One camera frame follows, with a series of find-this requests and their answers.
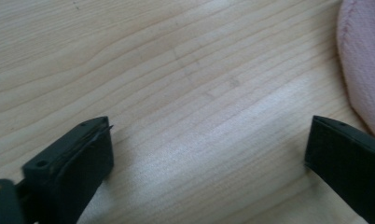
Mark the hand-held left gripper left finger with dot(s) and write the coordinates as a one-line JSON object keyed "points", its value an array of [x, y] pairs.
{"points": [[70, 168]]}

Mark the pink hat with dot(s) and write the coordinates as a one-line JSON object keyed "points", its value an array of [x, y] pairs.
{"points": [[366, 62]]}

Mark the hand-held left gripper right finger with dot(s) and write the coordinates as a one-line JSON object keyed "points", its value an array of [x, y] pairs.
{"points": [[350, 161]]}

